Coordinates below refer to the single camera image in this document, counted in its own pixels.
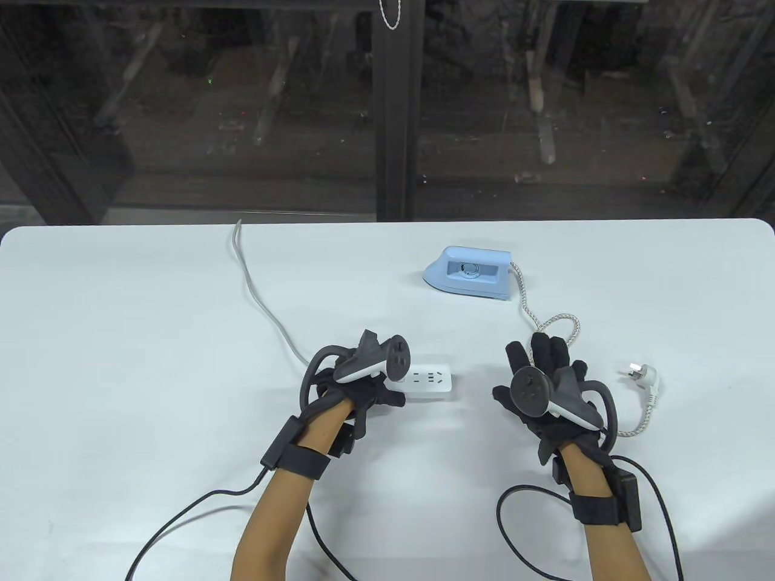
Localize black right wrist strap unit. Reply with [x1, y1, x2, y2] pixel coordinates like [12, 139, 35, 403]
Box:
[552, 450, 643, 534]

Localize grey controller on right glove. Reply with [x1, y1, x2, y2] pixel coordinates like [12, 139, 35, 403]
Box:
[510, 366, 619, 452]

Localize grey controller on glove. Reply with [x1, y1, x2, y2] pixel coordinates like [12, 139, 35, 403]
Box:
[510, 366, 619, 452]
[299, 330, 413, 419]

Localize grey controller on left glove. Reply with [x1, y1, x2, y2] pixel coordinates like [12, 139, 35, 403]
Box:
[299, 330, 413, 419]

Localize black wrist strap unit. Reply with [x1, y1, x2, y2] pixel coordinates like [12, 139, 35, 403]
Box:
[552, 450, 643, 534]
[261, 416, 355, 482]

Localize black left wrist strap unit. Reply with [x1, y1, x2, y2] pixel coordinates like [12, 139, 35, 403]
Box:
[261, 416, 355, 482]

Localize person's left hand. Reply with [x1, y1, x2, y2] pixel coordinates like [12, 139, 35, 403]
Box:
[310, 367, 407, 444]

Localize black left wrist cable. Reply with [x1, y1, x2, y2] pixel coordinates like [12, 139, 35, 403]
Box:
[124, 464, 271, 581]

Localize black looped right cable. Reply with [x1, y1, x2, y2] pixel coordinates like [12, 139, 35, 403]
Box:
[496, 484, 583, 581]

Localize light blue clothes iron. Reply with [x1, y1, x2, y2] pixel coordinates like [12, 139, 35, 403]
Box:
[421, 246, 516, 302]

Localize white iron plug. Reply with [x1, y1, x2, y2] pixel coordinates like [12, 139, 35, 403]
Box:
[625, 361, 662, 408]

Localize white power strip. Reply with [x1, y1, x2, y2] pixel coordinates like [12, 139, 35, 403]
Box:
[384, 355, 457, 402]

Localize braided iron cord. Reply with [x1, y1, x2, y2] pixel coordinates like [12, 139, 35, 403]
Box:
[507, 257, 659, 438]

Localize person's left forearm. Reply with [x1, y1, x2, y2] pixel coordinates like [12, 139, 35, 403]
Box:
[230, 396, 355, 581]

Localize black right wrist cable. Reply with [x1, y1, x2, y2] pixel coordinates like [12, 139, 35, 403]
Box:
[610, 455, 688, 581]

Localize black thin cable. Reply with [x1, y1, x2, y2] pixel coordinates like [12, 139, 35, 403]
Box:
[305, 501, 359, 581]

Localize person's right hand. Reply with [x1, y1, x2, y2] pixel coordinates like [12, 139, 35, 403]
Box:
[492, 332, 613, 467]

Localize person's right forearm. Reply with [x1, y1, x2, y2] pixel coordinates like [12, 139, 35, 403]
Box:
[560, 443, 656, 581]

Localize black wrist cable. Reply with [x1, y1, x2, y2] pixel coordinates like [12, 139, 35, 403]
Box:
[124, 464, 271, 581]
[610, 455, 688, 581]

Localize grey power strip cable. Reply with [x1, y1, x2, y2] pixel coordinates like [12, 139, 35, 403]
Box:
[228, 218, 313, 367]

